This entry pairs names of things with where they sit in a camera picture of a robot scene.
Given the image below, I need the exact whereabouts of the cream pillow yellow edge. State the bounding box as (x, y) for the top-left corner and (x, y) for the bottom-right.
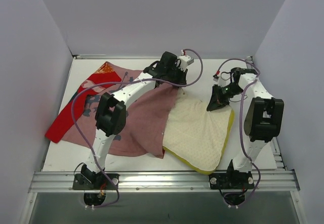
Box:
(163, 89), (235, 175)

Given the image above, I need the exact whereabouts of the red pink printed pillowcase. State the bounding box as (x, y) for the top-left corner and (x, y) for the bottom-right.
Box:
(45, 62), (178, 158)

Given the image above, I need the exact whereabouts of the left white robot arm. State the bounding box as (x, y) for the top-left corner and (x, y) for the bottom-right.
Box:
(81, 52), (193, 189)

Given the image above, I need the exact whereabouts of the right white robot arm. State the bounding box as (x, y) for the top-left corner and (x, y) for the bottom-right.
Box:
(207, 67), (285, 188)

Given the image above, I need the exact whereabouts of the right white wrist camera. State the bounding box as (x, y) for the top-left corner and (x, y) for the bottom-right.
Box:
(213, 71), (231, 86)

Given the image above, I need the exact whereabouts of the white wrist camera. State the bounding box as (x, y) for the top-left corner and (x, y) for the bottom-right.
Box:
(213, 71), (231, 86)
(176, 50), (194, 72)

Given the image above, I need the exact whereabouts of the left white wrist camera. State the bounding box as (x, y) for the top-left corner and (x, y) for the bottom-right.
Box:
(176, 50), (194, 72)

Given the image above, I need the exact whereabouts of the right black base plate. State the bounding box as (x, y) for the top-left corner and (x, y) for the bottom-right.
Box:
(209, 172), (255, 190)

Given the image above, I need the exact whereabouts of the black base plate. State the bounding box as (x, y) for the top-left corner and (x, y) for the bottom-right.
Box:
(72, 173), (119, 191)
(209, 172), (255, 190)

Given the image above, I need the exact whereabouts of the aluminium front rail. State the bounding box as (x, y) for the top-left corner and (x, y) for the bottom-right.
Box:
(29, 169), (300, 194)

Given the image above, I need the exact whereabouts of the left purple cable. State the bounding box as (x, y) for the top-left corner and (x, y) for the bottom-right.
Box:
(71, 48), (203, 208)

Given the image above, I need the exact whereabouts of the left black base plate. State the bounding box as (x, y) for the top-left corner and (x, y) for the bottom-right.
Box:
(72, 173), (119, 191)

